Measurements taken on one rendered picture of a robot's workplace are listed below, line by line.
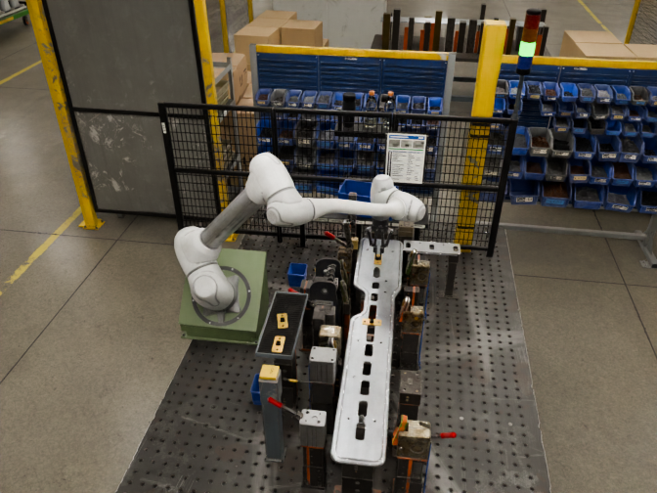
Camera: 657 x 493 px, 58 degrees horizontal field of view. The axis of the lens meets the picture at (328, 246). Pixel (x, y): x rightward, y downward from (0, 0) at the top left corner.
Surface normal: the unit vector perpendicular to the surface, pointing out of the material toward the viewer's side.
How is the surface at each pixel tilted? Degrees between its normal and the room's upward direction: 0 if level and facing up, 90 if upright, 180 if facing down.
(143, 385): 0
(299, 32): 90
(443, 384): 0
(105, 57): 90
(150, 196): 96
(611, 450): 0
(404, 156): 90
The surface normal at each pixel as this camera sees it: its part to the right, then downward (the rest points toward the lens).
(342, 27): -0.15, 0.55
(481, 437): 0.00, -0.83
